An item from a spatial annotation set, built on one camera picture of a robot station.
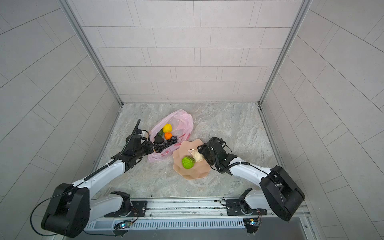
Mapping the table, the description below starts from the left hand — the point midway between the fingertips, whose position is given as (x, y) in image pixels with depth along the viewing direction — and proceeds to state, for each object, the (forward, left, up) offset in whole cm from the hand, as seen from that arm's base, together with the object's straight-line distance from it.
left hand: (158, 142), depth 88 cm
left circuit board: (-40, +9, -3) cm, 41 cm away
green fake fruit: (-12, -18, -1) cm, 22 cm away
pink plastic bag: (+15, -13, -4) cm, 20 cm away
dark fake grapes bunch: (-2, 0, -3) cm, 4 cm away
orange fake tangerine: (+6, -5, -3) cm, 8 cm away
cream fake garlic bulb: (-9, -24, -1) cm, 25 cm away
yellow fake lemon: (+11, -4, -2) cm, 12 cm away
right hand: (-6, -24, -1) cm, 24 cm away
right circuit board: (-39, -49, -6) cm, 63 cm away
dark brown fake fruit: (+3, +1, -3) cm, 4 cm away
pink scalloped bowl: (-14, -25, -6) cm, 29 cm away
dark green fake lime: (+8, 0, -3) cm, 9 cm away
